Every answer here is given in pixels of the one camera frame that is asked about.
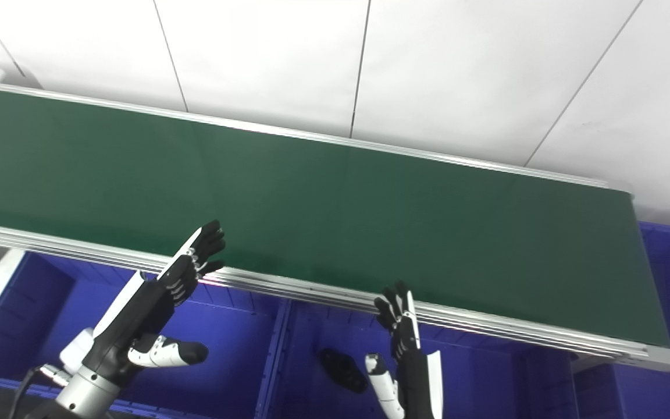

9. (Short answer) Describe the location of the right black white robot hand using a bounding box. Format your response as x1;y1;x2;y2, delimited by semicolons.
365;281;444;419

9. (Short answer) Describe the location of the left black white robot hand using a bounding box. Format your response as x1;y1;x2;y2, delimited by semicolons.
82;220;226;388

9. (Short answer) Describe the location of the black plastic part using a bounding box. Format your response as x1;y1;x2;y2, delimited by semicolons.
319;348;369;394

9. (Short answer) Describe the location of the green conveyor belt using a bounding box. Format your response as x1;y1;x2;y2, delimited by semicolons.
0;79;670;373

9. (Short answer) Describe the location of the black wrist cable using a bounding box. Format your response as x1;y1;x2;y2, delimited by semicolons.
8;367;40;419

